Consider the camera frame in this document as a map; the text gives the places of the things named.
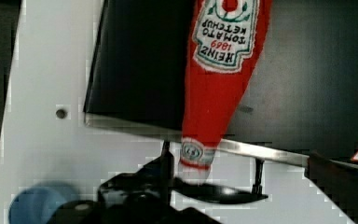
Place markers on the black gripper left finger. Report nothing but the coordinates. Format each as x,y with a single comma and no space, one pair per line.
143,197

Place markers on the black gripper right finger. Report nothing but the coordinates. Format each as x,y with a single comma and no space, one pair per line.
338,182

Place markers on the black toaster oven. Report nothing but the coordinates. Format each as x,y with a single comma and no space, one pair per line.
272,79

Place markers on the black oven door handle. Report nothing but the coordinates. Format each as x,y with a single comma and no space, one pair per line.
211,193

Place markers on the red plush ketchup bottle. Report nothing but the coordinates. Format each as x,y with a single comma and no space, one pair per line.
225,41

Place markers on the blue bowl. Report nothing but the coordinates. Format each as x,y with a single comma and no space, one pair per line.
38,203

